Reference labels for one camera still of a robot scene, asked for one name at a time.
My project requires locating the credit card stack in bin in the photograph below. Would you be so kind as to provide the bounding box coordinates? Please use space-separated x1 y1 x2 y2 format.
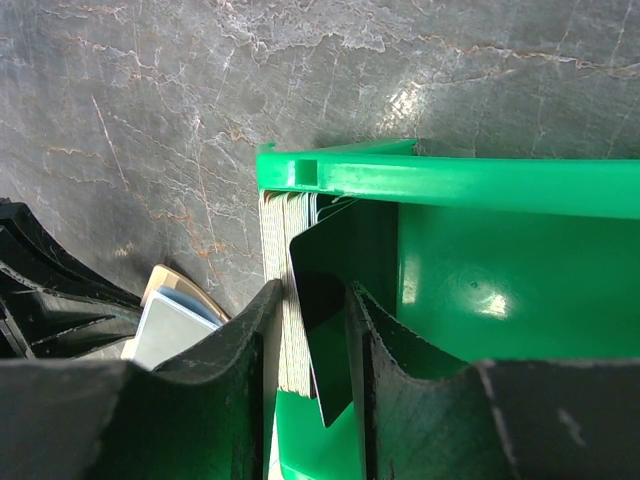
259 190 353 398

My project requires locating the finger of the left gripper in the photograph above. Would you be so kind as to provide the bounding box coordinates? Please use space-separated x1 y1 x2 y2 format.
1 269 141 359
1 198 140 309

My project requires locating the dark credit card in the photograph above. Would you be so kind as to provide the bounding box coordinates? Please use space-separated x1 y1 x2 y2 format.
289 200 398 427

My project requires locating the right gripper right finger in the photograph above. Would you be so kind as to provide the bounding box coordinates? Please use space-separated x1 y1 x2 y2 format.
347 284 639 479

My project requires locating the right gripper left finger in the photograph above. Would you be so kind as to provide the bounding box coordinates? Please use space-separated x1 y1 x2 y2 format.
1 280 282 479

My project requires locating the green plastic bin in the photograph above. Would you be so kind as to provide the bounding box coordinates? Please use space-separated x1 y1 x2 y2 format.
256 139 639 479

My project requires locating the beige leather card holder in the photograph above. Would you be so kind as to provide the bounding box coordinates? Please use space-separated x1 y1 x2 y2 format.
121 264 230 371

